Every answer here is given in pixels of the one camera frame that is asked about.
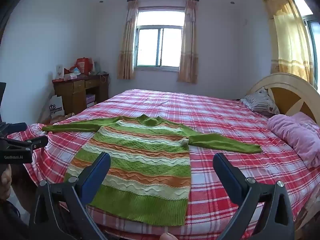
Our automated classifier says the cream wooden headboard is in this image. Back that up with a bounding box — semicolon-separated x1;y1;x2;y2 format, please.
246;73;320;125

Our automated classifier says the yellow patterned curtain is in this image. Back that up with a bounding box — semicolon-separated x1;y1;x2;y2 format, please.
259;0;314;85

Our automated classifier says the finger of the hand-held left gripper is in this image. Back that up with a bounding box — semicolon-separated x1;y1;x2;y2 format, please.
0;135;49;153
0;122;27;139

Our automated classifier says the sliding glass window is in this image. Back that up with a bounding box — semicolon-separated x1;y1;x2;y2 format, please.
135;7;185;71

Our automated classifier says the white printed paper bag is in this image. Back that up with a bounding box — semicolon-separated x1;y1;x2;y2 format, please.
49;94;65;118

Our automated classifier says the pink fleece blanket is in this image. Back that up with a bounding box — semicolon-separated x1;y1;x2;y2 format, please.
266;112;320;168

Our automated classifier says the bright side window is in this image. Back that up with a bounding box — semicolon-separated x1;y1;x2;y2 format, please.
291;0;320;90

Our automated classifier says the striped floral pillow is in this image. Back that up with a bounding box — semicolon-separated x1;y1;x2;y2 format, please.
240;87;280;117

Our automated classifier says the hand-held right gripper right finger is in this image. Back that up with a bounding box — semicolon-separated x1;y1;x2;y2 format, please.
212;152;295;240

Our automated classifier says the red plastic bag with packets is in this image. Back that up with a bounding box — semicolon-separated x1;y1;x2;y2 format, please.
64;66;82;80

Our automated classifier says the stack of boxes under desk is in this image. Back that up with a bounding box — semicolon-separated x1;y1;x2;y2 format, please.
86;94;97;108

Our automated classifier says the beige patterned curtain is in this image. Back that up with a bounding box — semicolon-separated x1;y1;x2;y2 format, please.
117;0;139;80
177;0;199;83

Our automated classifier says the bed with red plaid sheet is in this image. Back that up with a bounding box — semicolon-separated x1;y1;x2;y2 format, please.
7;89;320;240

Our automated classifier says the green striped knit sweater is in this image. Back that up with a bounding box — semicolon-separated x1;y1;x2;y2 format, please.
42;114;263;227

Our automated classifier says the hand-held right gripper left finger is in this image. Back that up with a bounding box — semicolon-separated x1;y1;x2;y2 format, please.
29;152;112;240

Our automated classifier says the person's left forearm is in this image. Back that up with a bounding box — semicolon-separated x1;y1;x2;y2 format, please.
0;200;22;240

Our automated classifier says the brown wooden desk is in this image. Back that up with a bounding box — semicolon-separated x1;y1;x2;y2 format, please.
52;73;110;115

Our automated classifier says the red gift box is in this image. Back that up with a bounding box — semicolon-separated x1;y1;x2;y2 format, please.
75;57;94;76

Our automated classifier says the person's left hand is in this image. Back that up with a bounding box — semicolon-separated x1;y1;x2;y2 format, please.
0;165;12;200

